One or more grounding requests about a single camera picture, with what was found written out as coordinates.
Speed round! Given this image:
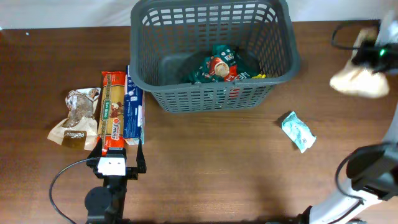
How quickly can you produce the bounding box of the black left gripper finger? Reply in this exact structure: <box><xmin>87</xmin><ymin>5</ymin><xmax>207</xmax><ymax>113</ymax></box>
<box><xmin>86</xmin><ymin>139</ymin><xmax>102</xmax><ymax>166</ymax></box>
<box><xmin>136</xmin><ymin>139</ymin><xmax>147</xmax><ymax>174</ymax></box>

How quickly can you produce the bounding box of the beige paper pouch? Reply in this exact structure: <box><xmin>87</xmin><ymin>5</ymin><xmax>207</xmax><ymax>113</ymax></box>
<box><xmin>330</xmin><ymin>27</ymin><xmax>391</xmax><ymax>98</ymax></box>

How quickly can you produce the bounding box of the small mint green packet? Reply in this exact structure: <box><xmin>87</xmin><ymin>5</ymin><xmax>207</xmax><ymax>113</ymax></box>
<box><xmin>281</xmin><ymin>111</ymin><xmax>317</xmax><ymax>153</ymax></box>

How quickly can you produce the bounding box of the green Nescafe coffee bag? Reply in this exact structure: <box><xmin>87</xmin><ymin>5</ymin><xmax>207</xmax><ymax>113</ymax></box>
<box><xmin>184</xmin><ymin>44</ymin><xmax>267</xmax><ymax>85</ymax></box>

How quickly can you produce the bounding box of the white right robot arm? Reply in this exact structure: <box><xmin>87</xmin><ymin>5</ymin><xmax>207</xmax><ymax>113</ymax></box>
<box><xmin>292</xmin><ymin>9</ymin><xmax>397</xmax><ymax>224</ymax></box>

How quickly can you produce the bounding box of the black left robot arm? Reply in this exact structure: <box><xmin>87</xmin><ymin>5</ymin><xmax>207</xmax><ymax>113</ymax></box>
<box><xmin>85</xmin><ymin>140</ymin><xmax>147</xmax><ymax>224</ymax></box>

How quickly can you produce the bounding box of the San Remo spaghetti pack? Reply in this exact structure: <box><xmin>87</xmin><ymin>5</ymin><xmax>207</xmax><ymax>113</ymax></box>
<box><xmin>98</xmin><ymin>72</ymin><xmax>126</xmax><ymax>156</ymax></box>

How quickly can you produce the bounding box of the blue tissue pack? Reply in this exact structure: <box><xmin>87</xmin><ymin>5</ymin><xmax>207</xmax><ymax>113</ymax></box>
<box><xmin>123</xmin><ymin>65</ymin><xmax>145</xmax><ymax>146</ymax></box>

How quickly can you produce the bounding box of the beige granola pouch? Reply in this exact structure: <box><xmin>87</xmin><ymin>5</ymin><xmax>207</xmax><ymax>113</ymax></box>
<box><xmin>47</xmin><ymin>88</ymin><xmax>101</xmax><ymax>151</ymax></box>

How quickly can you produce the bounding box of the grey plastic basket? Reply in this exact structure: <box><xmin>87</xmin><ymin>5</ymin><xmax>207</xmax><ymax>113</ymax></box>
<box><xmin>129</xmin><ymin>0</ymin><xmax>300</xmax><ymax>113</ymax></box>

